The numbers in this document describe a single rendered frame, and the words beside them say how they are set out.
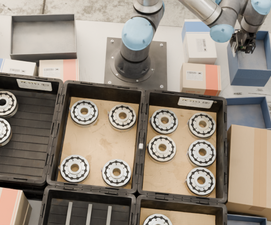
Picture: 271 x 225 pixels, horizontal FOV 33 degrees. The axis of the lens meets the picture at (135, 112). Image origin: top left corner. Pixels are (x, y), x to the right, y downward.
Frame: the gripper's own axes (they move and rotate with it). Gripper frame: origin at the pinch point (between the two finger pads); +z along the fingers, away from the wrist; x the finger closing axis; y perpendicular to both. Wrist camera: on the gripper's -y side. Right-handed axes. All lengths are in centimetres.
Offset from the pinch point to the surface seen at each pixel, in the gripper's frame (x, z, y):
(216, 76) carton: -7.6, 4.9, 9.9
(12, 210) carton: -81, -10, 72
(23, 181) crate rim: -79, -11, 63
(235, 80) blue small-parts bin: 0.9, 7.6, 9.7
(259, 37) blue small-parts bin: 12.0, 3.3, -9.6
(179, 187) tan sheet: -25, -1, 60
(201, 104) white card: -17.2, -5.8, 29.2
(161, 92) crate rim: -32.9, -10.6, 27.3
